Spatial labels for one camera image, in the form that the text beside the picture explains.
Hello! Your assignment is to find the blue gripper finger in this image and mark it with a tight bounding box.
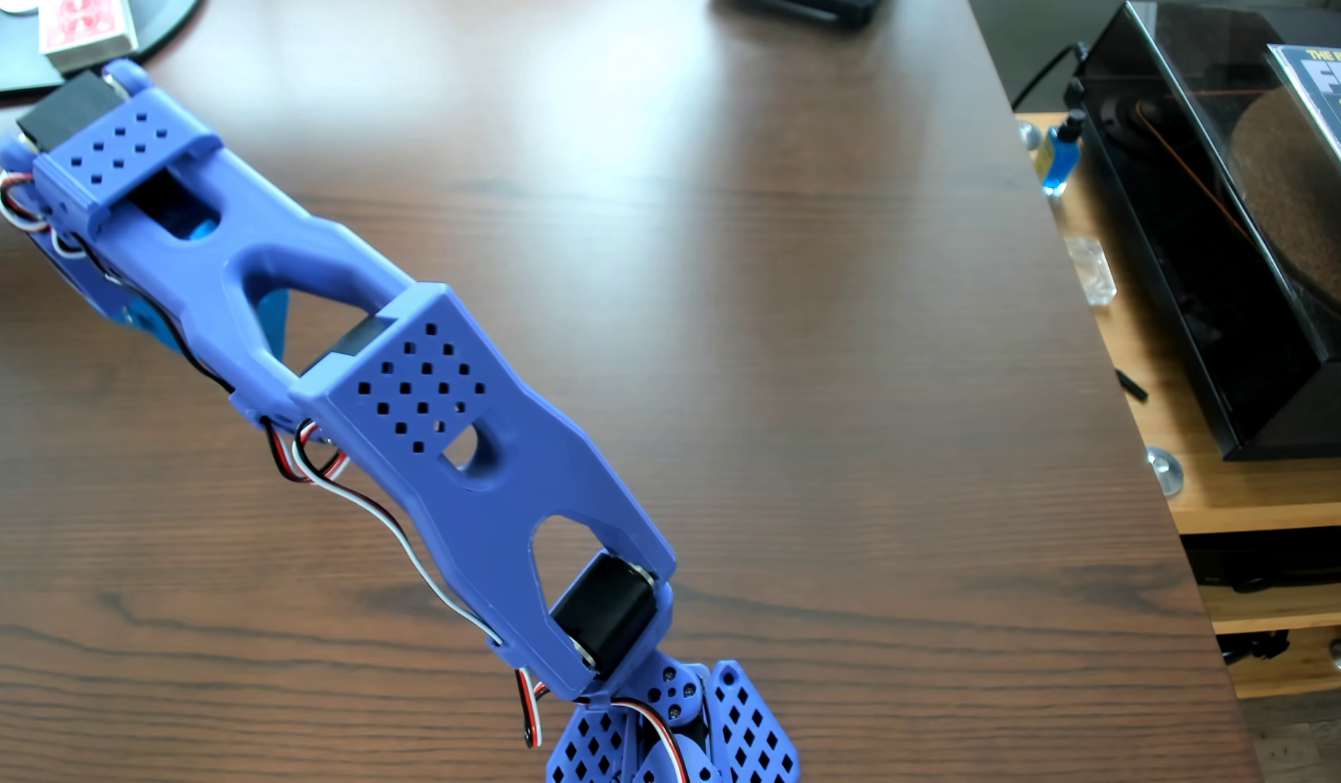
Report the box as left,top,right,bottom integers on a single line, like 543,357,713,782
257,289,293,363

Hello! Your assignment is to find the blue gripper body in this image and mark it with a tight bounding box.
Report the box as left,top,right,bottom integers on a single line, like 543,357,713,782
120,294,185,356

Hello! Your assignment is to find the round dark desk mat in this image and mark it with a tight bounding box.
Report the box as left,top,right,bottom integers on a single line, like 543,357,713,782
0,0,205,102

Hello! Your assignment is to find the red playing card box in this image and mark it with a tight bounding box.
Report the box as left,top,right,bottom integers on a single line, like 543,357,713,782
37,0,139,75

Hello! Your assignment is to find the flat black device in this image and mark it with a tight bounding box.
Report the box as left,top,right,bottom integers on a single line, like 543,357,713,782
714,0,885,30

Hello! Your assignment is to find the blue bottle with black cap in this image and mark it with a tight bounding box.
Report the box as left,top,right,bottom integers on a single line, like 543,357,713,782
1036,109,1089,198

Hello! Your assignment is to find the black turntable with dust cover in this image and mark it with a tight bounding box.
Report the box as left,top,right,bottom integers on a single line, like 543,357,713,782
1065,0,1341,461

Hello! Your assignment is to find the wooden shelf cabinet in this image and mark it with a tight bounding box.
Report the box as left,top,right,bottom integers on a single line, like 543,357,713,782
1015,112,1341,700

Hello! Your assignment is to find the brown cork platter mat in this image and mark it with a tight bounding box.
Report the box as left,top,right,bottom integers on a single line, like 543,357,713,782
1227,87,1341,324

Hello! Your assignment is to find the red white servo cable loop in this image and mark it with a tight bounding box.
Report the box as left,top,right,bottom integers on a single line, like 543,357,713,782
0,170,86,260

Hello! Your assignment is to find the red black white arm cable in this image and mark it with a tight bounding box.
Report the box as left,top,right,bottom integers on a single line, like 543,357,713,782
261,418,548,752

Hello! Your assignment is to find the black power cable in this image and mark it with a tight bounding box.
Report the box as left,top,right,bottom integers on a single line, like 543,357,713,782
1010,41,1092,113

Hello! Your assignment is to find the blue record sleeve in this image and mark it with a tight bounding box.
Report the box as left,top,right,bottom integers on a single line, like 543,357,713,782
1266,43,1341,210

